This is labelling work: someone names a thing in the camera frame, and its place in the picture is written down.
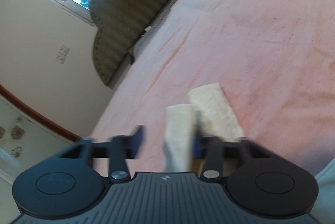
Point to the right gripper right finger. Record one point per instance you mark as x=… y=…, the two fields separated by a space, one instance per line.
x=210 y=151

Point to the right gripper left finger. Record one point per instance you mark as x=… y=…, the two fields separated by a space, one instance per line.
x=121 y=148

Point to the cream white pants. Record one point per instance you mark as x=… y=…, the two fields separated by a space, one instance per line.
x=208 y=113

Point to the pink bed blanket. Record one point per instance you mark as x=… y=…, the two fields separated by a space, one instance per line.
x=274 y=60

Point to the white wall socket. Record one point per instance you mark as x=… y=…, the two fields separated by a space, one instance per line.
x=62 y=54

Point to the brown wooden door frame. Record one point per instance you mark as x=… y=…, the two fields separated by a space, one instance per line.
x=38 y=117

